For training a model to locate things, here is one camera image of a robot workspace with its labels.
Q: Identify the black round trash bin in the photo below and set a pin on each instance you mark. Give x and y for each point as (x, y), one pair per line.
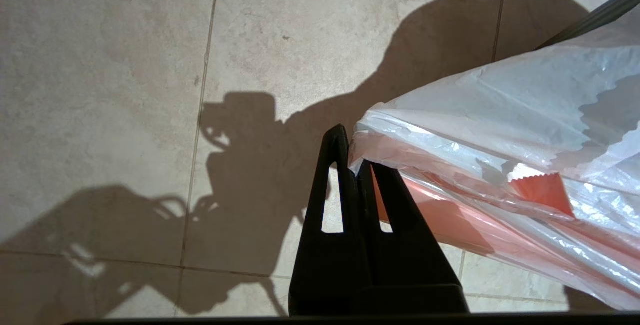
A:
(600, 14)

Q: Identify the white red-printed trash bag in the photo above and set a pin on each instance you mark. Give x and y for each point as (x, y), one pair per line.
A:
(500, 130)

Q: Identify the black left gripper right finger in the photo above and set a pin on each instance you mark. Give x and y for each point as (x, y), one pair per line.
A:
(410, 275)

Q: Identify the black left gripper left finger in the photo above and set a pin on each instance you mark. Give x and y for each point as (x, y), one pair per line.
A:
(330, 270)

